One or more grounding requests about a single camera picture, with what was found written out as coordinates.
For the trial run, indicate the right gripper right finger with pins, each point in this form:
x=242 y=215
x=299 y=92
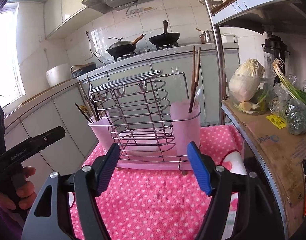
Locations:
x=203 y=168

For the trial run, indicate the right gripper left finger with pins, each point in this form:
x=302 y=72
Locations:
x=103 y=168

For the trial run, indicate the gold flower spoon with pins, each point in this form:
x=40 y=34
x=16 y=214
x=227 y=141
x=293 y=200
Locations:
x=85 y=110

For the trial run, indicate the clear plastic fork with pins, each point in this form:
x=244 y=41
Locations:
x=176 y=84

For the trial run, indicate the black spoon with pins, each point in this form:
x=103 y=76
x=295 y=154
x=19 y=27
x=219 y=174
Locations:
x=83 y=113

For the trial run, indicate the clear plastic spoon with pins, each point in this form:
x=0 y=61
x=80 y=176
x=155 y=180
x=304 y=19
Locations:
x=197 y=97

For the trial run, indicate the left hand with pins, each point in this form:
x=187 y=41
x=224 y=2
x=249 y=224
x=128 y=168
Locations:
x=17 y=194

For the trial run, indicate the pink utensil cup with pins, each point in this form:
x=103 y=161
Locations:
x=186 y=125
x=101 y=130

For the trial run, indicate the pink plastic drip tray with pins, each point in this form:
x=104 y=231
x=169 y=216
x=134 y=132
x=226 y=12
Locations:
x=146 y=149

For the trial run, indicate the pink polka dot cloth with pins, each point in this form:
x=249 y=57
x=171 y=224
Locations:
x=143 y=204

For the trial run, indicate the cardboard box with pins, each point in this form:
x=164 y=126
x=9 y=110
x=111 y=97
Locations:
x=280 y=154

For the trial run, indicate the clear plastic container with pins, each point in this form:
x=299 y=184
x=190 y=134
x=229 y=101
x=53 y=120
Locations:
x=258 y=104

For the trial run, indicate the napa cabbage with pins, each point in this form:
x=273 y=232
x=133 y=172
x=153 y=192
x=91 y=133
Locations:
x=245 y=81

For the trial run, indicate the black electric cooker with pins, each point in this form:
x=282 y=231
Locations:
x=78 y=70

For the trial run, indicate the white rice cooker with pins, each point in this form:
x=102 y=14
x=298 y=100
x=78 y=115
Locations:
x=58 y=74

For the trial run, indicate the bagged green vegetables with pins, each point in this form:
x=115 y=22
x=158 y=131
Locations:
x=291 y=110

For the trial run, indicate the black wok with lid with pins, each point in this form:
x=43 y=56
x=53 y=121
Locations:
x=123 y=47

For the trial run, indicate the gas stove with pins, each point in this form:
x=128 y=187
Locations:
x=146 y=50

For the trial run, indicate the green onions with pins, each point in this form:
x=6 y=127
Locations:
x=294 y=92

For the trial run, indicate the black frying pan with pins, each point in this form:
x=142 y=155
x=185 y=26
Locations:
x=165 y=38

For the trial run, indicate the black blender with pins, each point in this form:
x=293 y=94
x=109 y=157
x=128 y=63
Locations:
x=275 y=49

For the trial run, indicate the metal wire utensil rack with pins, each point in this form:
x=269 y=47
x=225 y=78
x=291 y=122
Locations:
x=138 y=101

